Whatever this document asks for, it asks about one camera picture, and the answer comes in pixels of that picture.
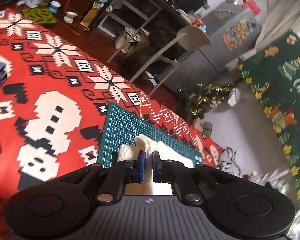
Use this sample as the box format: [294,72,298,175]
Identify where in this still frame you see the green gift box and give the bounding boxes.
[202,121,213,137]

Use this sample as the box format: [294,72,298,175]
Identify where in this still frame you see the dark desk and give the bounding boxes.
[86,0,198,38]

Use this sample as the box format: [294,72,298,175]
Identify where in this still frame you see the green cutting mat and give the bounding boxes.
[96,102,203,169]

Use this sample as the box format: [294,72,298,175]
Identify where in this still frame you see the white knit vest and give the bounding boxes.
[117,134,194,196]

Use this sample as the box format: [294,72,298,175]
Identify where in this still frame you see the grey garment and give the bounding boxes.
[215,147,242,178]

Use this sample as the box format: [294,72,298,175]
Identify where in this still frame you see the white pet bowl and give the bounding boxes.
[63,11,78,24]

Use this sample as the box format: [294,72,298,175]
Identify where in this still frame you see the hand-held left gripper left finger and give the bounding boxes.
[56,151,147,205]

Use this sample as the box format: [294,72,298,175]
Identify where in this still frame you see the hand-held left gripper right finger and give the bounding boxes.
[152,151,240,205]

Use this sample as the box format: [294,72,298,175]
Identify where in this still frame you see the beige plastic chair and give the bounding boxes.
[106,25,212,95]

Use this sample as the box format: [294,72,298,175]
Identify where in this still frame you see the small Christmas tree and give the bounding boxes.
[179,82,234,119]

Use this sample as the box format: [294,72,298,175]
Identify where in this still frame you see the white crumpled paper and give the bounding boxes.
[145,71,158,83]

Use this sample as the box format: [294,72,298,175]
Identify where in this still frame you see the colourful fridge stickers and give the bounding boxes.
[222,21,254,50]

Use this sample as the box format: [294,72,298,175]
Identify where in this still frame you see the green Christmas wall tapestry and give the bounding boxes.
[237,31,300,200]

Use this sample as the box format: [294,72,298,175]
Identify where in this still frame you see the grey refrigerator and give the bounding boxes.
[162,0,262,93]

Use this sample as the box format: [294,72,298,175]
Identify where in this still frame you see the blue pet bowl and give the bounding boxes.
[48,1,61,14]

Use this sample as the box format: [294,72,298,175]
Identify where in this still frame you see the red patterned blanket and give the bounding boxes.
[0,7,227,240]

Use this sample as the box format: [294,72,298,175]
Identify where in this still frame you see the brown striped gift box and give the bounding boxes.
[192,117,203,131]

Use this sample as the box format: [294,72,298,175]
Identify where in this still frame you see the beige tote bag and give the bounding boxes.
[114,26,140,53]

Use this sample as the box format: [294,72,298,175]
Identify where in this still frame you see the black cat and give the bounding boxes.
[147,27,183,60]

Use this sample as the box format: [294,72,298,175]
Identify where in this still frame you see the brown paper bag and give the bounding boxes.
[80,0,107,28]

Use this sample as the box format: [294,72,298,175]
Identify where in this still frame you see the white hanging cloth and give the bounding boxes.
[227,87,240,107]

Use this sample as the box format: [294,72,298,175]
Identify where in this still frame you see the green egg tray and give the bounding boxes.
[22,7,58,26]

